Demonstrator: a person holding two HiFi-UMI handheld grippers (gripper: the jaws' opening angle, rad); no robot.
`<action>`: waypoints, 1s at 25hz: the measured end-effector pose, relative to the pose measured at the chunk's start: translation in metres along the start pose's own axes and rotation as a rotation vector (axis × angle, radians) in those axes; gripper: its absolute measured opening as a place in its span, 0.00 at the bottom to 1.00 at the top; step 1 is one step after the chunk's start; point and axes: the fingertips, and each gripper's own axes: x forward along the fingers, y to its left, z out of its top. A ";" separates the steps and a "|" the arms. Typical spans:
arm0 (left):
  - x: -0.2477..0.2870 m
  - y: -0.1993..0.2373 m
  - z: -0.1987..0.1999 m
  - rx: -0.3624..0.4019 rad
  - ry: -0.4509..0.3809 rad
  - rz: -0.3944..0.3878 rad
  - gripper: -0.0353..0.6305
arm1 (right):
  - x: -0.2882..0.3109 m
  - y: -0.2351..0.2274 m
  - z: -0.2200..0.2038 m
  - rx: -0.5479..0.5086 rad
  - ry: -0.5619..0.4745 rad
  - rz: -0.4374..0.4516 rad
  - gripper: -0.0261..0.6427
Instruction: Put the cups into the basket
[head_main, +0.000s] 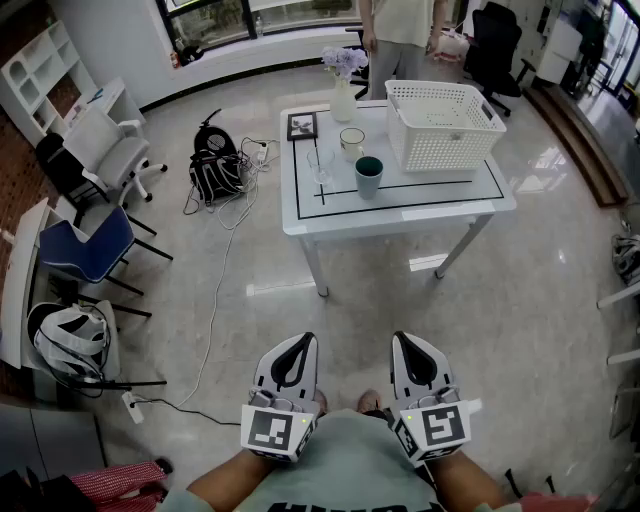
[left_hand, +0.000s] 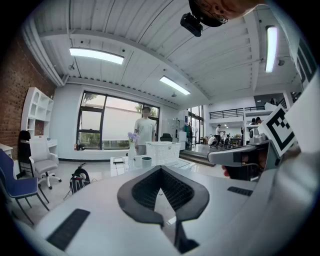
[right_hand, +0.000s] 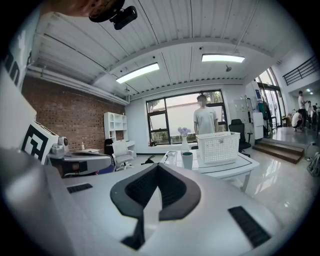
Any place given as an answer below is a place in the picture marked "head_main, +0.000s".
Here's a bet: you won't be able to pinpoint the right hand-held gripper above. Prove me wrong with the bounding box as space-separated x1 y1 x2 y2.
390 331 483 464

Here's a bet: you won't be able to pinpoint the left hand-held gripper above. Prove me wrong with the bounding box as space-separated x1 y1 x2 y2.
241 333 322 464

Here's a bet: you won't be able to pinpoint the teal cup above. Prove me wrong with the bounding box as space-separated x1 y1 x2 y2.
354 155 385 201

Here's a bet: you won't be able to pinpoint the clear wine glass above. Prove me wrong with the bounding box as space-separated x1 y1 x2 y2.
306 146 336 187

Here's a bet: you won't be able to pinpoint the white plastic laundry basket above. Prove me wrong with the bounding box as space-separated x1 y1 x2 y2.
384 79 508 174

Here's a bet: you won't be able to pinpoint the cream mug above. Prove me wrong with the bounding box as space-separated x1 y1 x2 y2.
339 127 367 163

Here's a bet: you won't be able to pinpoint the person's right forearm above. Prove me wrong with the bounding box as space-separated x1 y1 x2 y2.
429 451 509 512

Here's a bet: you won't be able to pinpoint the person's left forearm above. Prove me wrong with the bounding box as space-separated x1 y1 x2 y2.
187 448 275 512

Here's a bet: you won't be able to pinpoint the white table leg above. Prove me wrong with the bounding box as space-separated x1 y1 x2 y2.
299 237 330 299
434 213 494 280

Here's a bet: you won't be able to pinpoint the person in white t-shirt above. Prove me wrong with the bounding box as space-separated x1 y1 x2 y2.
157 408 446 512

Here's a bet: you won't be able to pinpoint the white metal rack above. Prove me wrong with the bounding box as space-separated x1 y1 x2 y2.
597 279 640 366

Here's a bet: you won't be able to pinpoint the white VR headset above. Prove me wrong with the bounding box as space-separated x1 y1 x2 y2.
27 302 109 381

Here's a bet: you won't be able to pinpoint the black white headset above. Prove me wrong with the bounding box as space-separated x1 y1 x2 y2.
610 233 640 286

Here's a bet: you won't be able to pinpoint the blue chair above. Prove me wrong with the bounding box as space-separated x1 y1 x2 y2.
38 206 175 319

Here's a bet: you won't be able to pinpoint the grey cabinet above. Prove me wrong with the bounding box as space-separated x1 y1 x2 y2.
0 402 109 481

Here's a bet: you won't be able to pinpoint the white vase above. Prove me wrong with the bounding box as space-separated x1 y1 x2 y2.
329 74 357 124

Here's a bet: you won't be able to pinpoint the brown wooden step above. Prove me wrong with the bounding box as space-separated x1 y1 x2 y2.
522 82 631 209

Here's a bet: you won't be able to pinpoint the white office chair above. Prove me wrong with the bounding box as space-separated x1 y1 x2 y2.
63 104 169 204

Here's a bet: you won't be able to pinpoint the black office chair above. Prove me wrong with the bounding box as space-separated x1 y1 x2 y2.
344 27 374 101
462 2 536 119

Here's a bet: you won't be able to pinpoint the purple flowers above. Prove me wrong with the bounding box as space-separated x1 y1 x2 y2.
321 46 370 81

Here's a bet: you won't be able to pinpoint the white desk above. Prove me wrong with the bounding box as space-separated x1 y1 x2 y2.
64 77 146 131

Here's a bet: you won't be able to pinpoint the white red plastic bag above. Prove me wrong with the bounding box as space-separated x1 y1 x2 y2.
429 29 471 64

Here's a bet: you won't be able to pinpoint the white cabinet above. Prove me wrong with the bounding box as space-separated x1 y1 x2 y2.
534 19 584 86

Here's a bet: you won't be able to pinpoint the black framed window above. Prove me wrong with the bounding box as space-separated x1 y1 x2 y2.
154 0 374 51

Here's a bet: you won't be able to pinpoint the white shelf unit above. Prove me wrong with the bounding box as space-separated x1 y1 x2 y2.
0 19 99 149

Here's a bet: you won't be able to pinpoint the white cable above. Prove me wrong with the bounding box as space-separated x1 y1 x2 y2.
172 189 261 409

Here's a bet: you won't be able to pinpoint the black picture frame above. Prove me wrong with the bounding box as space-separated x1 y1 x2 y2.
286 111 319 142

